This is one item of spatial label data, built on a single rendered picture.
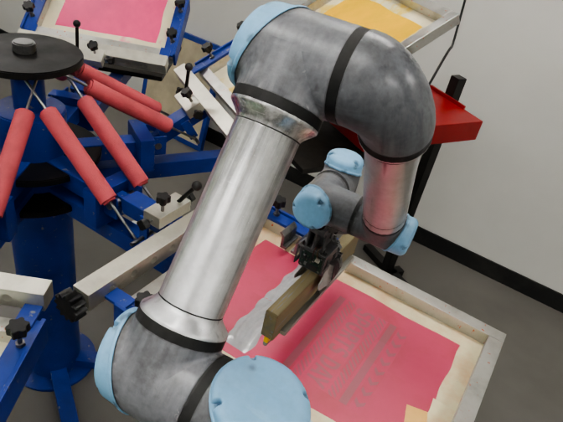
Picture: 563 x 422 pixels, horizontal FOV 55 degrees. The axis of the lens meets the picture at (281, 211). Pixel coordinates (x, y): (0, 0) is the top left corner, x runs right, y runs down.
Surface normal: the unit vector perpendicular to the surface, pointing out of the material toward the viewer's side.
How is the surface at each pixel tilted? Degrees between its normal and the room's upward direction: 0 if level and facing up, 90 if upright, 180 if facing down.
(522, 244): 90
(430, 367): 0
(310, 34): 40
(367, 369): 0
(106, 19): 32
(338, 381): 0
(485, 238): 90
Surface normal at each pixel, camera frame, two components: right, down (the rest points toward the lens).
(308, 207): -0.46, 0.44
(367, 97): -0.11, 0.49
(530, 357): 0.17, -0.81
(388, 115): 0.07, 0.63
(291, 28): -0.17, -0.33
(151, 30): 0.12, -0.39
